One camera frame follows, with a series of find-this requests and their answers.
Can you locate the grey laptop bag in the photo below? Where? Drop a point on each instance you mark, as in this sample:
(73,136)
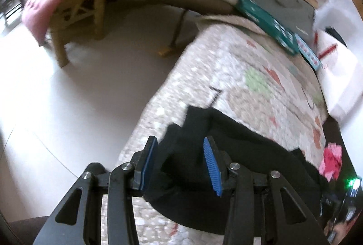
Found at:
(283,4)

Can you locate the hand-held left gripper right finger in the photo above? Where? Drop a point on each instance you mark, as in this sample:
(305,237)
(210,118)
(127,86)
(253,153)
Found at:
(212,168)

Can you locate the white paper bag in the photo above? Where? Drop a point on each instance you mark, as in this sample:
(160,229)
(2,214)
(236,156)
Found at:
(340,86)

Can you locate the patchwork quilted blanket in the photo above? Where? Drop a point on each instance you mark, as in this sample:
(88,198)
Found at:
(227,63)

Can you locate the pink striped cloth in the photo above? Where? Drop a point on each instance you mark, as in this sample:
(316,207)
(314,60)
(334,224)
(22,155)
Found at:
(331,160)

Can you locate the person's brown trouser leg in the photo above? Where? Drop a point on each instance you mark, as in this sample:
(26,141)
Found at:
(25,230)

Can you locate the light blue dotted box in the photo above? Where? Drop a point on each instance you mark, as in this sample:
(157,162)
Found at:
(307,52)

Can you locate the green cardboard box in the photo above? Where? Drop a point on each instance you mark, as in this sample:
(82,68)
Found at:
(261,18)

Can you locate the black metal frame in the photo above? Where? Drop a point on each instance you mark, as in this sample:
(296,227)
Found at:
(11,4)

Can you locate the black pants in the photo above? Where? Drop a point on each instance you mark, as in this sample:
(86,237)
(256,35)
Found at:
(255,148)

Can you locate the wooden chair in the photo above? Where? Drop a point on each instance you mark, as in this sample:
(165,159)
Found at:
(99,7)

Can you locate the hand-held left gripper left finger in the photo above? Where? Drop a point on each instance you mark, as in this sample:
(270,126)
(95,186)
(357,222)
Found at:
(149,161)

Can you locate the pink cushion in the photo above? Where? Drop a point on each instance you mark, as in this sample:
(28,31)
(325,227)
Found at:
(37,12)

